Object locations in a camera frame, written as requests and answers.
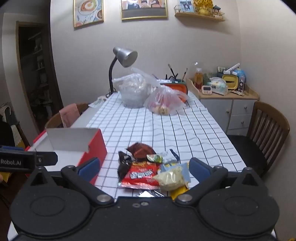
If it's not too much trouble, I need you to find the silver foil packet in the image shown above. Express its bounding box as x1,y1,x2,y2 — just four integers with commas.
133,189,165,198

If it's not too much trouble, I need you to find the framed food picture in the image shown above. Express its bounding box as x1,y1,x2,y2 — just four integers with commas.
73,0,105,28

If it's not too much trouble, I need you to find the white green tissue pack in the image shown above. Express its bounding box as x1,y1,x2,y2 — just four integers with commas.
209,77,229,95

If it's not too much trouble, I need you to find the orange juice bottle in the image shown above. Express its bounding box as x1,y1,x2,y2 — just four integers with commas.
194,68,204,90

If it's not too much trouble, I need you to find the white blue snack packet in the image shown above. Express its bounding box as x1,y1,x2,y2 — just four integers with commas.
159,149,180,164

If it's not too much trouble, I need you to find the green yellow candy packet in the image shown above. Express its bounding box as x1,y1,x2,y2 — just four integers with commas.
147,153,164,164

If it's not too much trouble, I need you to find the clear plastic bag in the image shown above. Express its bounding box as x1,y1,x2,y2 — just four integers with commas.
112,67,160,108

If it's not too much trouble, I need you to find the curved back wooden chair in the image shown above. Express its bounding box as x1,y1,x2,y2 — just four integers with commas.
45,103,90,129

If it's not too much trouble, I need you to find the black checked white tablecloth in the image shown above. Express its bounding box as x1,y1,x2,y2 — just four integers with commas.
8,91,278,240

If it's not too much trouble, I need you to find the orange folding container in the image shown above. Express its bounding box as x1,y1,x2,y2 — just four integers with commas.
161,83,188,103

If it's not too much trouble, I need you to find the red snack packet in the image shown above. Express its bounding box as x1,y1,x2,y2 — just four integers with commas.
118,161,161,190

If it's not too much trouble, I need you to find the red-brown shiny snack packet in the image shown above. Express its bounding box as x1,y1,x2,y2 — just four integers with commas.
126,142,157,163

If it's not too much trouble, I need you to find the grey gooseneck desk lamp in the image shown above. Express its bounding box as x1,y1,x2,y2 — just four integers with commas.
106,46,138,98

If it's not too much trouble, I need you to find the small white paper packet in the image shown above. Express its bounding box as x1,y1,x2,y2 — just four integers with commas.
89,96,107,108

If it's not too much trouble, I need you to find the clear bag with red food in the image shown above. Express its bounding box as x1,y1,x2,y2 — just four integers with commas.
143,85,189,116

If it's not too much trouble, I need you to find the pale yellow snack packet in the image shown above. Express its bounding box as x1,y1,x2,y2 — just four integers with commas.
152,165,189,192

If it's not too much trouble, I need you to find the wooden wall shelf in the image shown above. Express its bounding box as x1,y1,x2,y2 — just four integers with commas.
174,6,226,23

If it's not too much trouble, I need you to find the pink towel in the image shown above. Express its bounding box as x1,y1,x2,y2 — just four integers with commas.
59,103,80,128

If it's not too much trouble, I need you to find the framed cartoon picture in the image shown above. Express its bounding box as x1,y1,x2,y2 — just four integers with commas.
120,0,168,20

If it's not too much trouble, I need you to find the white drawer cabinet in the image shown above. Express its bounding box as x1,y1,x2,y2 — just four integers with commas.
186,77,260,136

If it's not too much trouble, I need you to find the red cardboard box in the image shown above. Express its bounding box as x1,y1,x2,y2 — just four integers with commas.
30,127,108,186

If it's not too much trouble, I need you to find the dark brown snack packet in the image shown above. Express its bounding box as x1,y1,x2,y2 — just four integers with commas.
117,151,132,182

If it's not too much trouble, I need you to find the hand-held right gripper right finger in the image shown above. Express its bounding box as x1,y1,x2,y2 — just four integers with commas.
174,157,267,206

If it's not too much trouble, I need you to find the dark wooden door frame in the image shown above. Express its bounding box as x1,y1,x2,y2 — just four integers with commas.
15,21,63,122

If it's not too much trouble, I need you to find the yellow tissue box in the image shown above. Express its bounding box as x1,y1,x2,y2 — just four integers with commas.
221,74,239,91

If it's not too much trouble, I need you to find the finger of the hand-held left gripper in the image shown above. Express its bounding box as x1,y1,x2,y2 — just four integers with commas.
35,151,58,166

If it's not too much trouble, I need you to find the slatted wooden chair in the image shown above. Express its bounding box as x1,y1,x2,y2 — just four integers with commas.
227,101,290,178

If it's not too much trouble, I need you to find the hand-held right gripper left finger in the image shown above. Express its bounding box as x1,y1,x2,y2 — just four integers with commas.
24,157,115,207

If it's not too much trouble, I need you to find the golden ornament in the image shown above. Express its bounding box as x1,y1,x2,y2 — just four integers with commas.
193,0,214,16

